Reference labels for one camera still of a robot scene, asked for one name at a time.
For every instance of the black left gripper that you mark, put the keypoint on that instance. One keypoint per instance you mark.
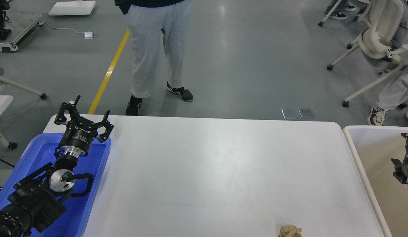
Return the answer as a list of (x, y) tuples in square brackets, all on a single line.
[(80, 132)]

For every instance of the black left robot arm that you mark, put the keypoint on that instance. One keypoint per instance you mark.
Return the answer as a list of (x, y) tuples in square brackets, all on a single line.
[(52, 188)]

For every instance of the beige plastic bin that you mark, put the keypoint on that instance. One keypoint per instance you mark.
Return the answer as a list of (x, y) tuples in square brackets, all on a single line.
[(372, 148)]

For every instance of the person in white clothes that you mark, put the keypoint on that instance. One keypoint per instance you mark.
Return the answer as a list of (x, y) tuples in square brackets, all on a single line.
[(396, 91)]

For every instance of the metal floor plate right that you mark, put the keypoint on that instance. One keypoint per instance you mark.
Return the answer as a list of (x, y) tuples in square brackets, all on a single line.
[(306, 113)]

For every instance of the metal floor plate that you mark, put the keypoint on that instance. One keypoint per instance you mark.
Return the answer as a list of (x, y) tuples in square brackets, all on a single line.
[(306, 113), (289, 113)]

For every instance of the white chair base left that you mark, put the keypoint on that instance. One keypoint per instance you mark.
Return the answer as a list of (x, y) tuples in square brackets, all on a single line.
[(5, 81)]

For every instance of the standing person grey trousers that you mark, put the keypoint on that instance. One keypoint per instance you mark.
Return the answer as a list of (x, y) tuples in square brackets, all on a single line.
[(150, 21)]

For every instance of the grey equipment cart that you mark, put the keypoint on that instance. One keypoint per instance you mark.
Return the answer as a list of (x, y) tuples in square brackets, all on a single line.
[(14, 26)]

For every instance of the metal floor plate left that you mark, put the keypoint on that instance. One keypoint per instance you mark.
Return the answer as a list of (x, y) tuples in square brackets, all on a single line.
[(289, 113)]

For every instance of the white office chair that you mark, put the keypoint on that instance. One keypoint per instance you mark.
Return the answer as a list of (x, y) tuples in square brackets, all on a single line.
[(383, 19)]

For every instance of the crumpled brown paper ball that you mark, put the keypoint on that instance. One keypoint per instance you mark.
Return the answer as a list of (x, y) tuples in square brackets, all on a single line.
[(290, 231)]

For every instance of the white power adapter with cable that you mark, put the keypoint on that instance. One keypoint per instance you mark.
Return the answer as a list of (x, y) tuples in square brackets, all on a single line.
[(88, 35)]

